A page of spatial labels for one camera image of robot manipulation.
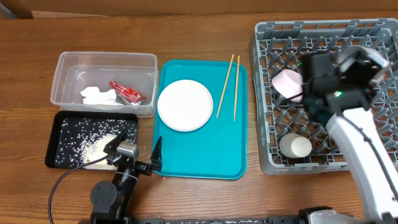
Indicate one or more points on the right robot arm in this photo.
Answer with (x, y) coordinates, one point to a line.
(337, 93)

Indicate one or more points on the wooden chopstick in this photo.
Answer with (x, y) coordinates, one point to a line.
(236, 87)
(225, 85)

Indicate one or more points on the white cup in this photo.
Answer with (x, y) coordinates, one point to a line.
(295, 146)

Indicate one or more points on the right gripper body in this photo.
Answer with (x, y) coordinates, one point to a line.
(365, 88)

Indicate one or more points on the black plastic tray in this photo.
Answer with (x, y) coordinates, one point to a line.
(57, 123)

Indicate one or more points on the white rice pile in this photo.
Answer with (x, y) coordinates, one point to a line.
(83, 140)

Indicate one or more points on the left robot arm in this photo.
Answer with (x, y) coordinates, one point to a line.
(111, 198)

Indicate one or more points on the white shallow bowl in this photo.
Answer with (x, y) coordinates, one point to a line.
(288, 83)

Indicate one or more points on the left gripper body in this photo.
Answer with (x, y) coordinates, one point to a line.
(142, 167)

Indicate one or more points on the white tissue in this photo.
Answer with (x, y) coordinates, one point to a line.
(93, 96)

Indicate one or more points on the grey dishwasher rack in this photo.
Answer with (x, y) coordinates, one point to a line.
(277, 46)

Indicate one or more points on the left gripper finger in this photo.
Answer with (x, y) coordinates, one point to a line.
(114, 143)
(156, 157)

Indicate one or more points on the teal plastic serving tray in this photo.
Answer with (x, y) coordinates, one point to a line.
(217, 150)

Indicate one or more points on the white round plate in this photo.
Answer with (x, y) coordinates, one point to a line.
(185, 105)

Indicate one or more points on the clear plastic bin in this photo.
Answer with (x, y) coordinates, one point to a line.
(76, 71)

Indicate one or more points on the red snack wrapper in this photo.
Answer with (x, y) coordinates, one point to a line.
(127, 95)

